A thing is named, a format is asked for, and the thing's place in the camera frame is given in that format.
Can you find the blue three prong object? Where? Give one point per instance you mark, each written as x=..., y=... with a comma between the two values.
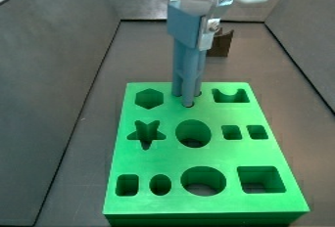
x=184, y=18

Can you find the dark curved fixture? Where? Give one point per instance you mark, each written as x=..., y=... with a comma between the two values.
x=221, y=44

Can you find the green shape sorting block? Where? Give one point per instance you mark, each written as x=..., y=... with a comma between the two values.
x=198, y=166

